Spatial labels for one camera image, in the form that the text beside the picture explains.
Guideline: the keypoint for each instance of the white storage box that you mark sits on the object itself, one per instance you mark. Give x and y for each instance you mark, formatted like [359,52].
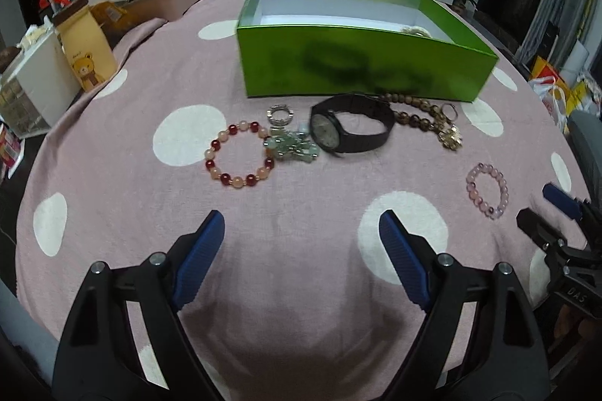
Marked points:
[33,71]

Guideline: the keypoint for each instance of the grey chair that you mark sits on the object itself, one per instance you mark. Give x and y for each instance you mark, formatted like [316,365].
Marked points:
[585,142]

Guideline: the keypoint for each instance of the green cardboard box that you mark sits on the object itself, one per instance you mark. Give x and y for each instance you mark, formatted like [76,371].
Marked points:
[357,67]

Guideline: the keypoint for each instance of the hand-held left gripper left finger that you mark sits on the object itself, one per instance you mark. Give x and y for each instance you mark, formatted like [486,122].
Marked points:
[202,255]

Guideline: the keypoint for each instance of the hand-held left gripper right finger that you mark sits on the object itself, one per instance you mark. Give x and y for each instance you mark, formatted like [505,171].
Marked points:
[404,260]

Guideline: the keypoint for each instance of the orange snack bag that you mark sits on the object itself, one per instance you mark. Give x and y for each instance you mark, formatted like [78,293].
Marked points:
[113,17]

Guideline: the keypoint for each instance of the black wristwatch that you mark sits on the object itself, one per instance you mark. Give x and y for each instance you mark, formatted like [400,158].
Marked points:
[324,130]

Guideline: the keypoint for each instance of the cream wristwatch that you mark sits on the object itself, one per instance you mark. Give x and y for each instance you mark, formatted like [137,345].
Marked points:
[416,31]

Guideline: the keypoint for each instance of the yellow and white bags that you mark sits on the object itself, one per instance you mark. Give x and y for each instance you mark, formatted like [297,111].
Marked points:
[555,90]

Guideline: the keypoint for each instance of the yellow bear print carton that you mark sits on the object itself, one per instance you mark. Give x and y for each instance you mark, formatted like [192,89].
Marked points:
[87,57]

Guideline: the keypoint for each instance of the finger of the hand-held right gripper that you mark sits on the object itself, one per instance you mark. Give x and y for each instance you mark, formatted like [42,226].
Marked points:
[560,201]
[536,226]

